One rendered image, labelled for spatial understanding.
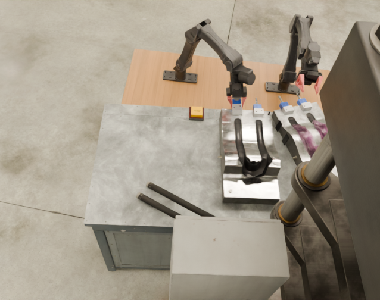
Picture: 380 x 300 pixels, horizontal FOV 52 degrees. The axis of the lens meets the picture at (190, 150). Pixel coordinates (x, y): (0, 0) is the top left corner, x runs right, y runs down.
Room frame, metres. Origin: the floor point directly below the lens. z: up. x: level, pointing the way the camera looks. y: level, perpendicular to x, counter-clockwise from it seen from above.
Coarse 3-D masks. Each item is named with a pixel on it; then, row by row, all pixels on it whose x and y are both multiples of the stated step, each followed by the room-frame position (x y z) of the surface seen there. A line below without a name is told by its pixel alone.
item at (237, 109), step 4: (232, 100) 1.35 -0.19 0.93; (240, 100) 1.35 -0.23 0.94; (232, 104) 1.32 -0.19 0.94; (236, 104) 1.32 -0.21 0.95; (240, 104) 1.32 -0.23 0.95; (232, 108) 1.29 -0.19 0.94; (236, 108) 1.29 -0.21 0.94; (240, 108) 1.29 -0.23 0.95; (232, 112) 1.29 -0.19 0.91; (236, 112) 1.29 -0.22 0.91; (240, 112) 1.29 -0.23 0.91
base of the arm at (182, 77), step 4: (164, 72) 1.62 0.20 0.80; (168, 72) 1.62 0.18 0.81; (172, 72) 1.62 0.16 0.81; (176, 72) 1.58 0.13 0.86; (180, 72) 1.57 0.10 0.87; (184, 72) 1.58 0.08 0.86; (164, 76) 1.59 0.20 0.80; (168, 76) 1.59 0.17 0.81; (172, 76) 1.59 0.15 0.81; (176, 76) 1.58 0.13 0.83; (180, 76) 1.57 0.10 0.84; (184, 76) 1.58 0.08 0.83; (188, 76) 1.61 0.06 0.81; (192, 76) 1.61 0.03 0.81; (196, 76) 1.61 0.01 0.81; (172, 80) 1.57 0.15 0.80; (176, 80) 1.57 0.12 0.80; (180, 80) 1.57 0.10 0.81; (184, 80) 1.57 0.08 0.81; (188, 80) 1.57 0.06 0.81; (192, 80) 1.58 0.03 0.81; (196, 80) 1.58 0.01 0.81
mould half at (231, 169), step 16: (224, 112) 1.30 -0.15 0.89; (224, 128) 1.20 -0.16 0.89; (272, 128) 1.24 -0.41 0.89; (224, 144) 1.10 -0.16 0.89; (256, 144) 1.12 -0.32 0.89; (272, 144) 1.14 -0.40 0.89; (224, 160) 0.99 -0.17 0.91; (256, 160) 1.00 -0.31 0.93; (224, 176) 0.93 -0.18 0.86; (240, 176) 0.94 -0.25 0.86; (272, 176) 0.96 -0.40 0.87; (224, 192) 0.85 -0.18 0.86; (240, 192) 0.86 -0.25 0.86; (256, 192) 0.87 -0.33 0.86; (272, 192) 0.88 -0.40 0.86
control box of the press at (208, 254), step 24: (192, 216) 0.44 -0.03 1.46; (192, 240) 0.37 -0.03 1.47; (216, 240) 0.38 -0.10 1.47; (240, 240) 0.39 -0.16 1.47; (264, 240) 0.39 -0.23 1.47; (192, 264) 0.31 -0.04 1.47; (216, 264) 0.32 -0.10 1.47; (240, 264) 0.32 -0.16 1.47; (264, 264) 0.33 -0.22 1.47; (192, 288) 0.28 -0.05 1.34; (216, 288) 0.29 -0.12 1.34; (240, 288) 0.30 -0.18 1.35; (264, 288) 0.30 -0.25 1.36
